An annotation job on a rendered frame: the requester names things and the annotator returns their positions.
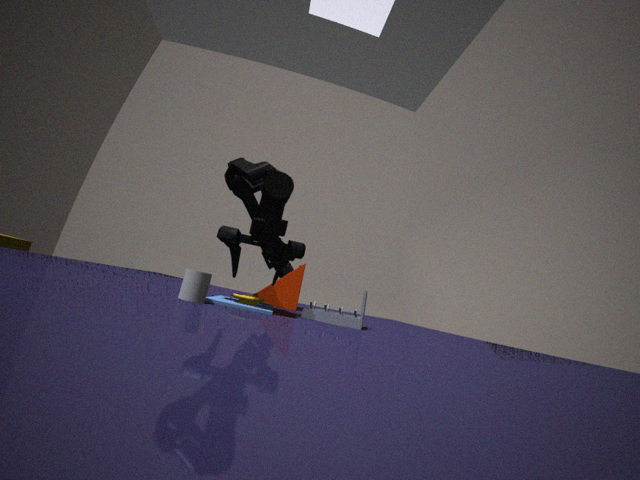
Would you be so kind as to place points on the grey dish rack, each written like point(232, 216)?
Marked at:
point(339, 319)

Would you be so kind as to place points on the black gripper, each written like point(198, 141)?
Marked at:
point(232, 237)

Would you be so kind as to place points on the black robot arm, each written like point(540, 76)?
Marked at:
point(245, 178)

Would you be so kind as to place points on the yellow plate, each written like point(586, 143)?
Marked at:
point(247, 299)

